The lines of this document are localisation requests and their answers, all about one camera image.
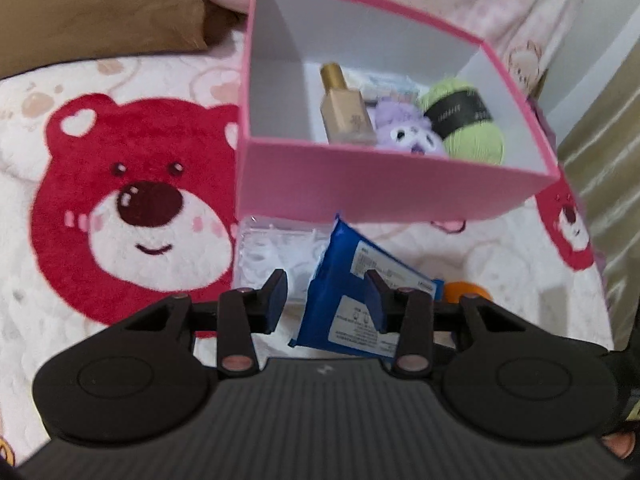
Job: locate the blue wet wipes packet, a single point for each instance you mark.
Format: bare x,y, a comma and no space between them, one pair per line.
335,280

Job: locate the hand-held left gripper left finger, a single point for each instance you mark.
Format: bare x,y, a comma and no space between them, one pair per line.
277,300

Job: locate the green yarn ball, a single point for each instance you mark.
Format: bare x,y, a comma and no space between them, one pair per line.
475,137

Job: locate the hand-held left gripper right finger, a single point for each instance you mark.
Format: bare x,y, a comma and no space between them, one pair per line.
375,305

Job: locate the clear plastic floss pick box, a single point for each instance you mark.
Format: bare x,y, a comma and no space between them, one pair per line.
270,255

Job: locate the gold cap foundation bottle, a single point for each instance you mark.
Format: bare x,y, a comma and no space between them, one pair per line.
347,115

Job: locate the beige curtain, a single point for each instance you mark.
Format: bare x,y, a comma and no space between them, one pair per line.
615,170

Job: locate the brown pillow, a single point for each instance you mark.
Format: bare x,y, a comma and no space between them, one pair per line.
90,5

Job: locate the purple plush toy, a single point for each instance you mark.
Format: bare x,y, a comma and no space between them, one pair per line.
405,132

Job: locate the orange makeup sponge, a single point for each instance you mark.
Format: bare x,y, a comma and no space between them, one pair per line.
467,291

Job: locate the pink cardboard box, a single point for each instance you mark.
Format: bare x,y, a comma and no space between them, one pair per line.
375,185

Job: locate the red bear printed blanket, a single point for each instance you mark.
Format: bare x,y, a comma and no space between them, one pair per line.
100,200

